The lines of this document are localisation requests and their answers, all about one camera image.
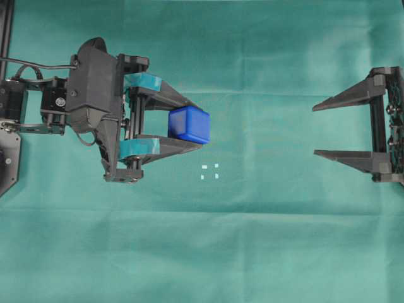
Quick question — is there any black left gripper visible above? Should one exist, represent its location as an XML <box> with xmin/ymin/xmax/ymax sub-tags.
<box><xmin>100</xmin><ymin>54</ymin><xmax>203</xmax><ymax>183</ymax></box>

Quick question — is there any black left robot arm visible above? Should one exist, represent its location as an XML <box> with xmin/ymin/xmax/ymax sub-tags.
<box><xmin>1</xmin><ymin>49</ymin><xmax>210</xmax><ymax>183</ymax></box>

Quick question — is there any green table cloth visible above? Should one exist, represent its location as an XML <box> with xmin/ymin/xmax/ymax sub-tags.
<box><xmin>1</xmin><ymin>1</ymin><xmax>403</xmax><ymax>302</ymax></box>

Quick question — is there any black aluminium frame post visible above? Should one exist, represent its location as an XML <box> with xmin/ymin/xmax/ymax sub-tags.
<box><xmin>0</xmin><ymin>0</ymin><xmax>16</xmax><ymax>82</ymax></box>

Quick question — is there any black left camera cable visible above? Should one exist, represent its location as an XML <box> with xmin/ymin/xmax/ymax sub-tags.
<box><xmin>0</xmin><ymin>57</ymin><xmax>78</xmax><ymax>83</ymax></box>

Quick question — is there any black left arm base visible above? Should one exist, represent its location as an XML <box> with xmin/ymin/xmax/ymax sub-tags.
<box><xmin>1</xmin><ymin>120</ymin><xmax>21</xmax><ymax>196</ymax></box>

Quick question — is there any blue block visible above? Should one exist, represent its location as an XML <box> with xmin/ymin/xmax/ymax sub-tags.
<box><xmin>168</xmin><ymin>106</ymin><xmax>210</xmax><ymax>145</ymax></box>

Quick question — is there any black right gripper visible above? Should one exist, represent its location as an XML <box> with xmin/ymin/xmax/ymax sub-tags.
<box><xmin>312</xmin><ymin>67</ymin><xmax>403</xmax><ymax>184</ymax></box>

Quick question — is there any dark grey left wrist camera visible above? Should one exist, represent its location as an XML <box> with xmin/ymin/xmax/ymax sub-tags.
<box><xmin>66</xmin><ymin>37</ymin><xmax>117</xmax><ymax>133</ymax></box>

